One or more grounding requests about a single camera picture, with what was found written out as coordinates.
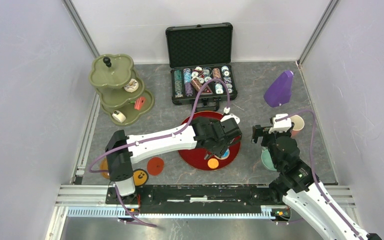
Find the red round coaster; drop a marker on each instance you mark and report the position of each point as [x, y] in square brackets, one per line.
[155, 166]

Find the pink mug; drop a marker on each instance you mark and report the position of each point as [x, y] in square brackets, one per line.
[298, 125]

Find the orange face coaster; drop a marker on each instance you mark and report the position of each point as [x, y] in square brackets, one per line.
[140, 177]

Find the teal cup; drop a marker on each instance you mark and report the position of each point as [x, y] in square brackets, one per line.
[267, 160]

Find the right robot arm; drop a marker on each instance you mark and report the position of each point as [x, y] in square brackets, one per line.
[299, 187]

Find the purple pitcher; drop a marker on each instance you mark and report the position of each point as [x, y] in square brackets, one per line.
[280, 91]

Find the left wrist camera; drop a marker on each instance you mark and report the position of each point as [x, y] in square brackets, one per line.
[227, 115]

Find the white chocolate donut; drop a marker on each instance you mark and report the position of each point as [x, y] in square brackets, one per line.
[132, 86]

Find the white roll cake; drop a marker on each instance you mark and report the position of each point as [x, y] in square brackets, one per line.
[118, 116]

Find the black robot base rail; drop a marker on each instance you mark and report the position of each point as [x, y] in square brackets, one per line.
[238, 201]

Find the red round tray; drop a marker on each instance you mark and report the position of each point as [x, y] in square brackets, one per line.
[196, 157]

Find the brown wooden coaster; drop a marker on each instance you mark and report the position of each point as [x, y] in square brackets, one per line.
[104, 167]

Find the black poker chip case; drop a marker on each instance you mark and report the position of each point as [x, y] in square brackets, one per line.
[208, 46]

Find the orange round cookie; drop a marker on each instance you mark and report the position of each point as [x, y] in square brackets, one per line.
[213, 163]

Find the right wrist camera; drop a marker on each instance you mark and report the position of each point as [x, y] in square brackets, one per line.
[280, 123]

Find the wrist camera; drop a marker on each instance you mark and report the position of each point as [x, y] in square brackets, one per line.
[227, 115]
[280, 123]

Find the pink triangular cake slice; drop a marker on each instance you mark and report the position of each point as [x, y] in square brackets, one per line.
[139, 103]

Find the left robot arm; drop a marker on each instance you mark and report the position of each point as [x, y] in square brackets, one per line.
[125, 151]

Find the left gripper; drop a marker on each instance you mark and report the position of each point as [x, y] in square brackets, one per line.
[220, 150]

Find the blue donut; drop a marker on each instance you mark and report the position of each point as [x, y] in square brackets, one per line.
[225, 155]

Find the green three-tier dessert stand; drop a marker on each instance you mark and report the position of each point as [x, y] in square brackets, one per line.
[108, 75]

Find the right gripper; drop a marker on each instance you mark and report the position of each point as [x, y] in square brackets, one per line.
[258, 131]

